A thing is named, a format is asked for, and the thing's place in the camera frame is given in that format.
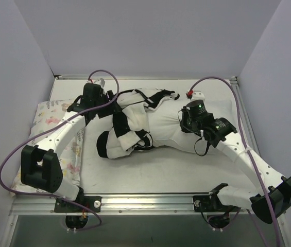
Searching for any white pillow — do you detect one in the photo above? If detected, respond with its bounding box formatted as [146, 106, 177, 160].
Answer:
[147, 99, 236, 154]

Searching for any black white checkered pillowcase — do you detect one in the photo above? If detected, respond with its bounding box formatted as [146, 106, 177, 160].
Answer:
[96, 89, 180, 159]

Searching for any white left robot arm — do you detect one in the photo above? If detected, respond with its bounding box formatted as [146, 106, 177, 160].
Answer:
[21, 79, 117, 211]

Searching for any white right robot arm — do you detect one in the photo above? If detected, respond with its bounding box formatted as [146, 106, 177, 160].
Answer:
[180, 100, 291, 224]

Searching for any animal print pillow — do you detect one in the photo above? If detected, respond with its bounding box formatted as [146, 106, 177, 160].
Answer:
[10, 98, 85, 198]

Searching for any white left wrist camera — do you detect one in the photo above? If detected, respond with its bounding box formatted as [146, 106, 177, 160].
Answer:
[91, 78, 106, 87]

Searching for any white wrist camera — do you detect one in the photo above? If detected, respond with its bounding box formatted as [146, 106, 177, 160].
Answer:
[186, 90, 205, 101]
[91, 78, 106, 87]

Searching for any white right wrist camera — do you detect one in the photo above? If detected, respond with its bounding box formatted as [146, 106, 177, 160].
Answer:
[186, 90, 205, 101]

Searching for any aluminium back frame rail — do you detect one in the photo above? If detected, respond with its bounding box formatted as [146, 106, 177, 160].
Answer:
[54, 74, 238, 83]

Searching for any aluminium frame rail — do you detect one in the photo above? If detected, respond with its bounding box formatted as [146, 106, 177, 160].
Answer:
[230, 76, 260, 154]
[54, 74, 238, 83]
[9, 190, 256, 216]

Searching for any aluminium right frame rail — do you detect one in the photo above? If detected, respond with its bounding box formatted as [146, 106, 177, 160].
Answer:
[230, 76, 260, 154]

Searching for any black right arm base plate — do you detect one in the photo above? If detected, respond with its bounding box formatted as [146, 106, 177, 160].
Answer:
[193, 195, 238, 213]

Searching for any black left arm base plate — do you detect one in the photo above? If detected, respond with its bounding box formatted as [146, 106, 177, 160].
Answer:
[54, 195, 102, 213]

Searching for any aluminium front frame rail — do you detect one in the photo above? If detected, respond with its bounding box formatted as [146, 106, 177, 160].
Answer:
[9, 190, 256, 216]

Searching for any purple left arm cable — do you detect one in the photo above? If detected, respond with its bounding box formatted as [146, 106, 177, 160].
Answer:
[0, 69, 120, 230]

